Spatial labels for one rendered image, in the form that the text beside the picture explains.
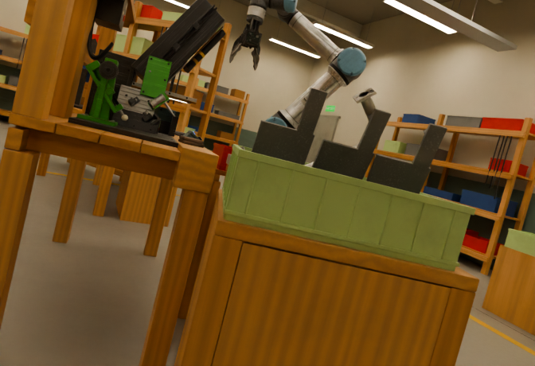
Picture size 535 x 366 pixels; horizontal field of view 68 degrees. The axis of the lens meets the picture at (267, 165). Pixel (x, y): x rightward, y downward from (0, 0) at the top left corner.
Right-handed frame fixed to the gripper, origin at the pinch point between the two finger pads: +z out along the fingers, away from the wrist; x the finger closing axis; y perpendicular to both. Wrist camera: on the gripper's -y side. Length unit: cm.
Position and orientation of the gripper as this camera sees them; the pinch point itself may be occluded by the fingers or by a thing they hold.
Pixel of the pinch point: (242, 65)
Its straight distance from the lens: 179.3
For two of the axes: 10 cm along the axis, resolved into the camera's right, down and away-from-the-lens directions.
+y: 2.8, 1.2, -9.5
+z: -2.5, 9.7, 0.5
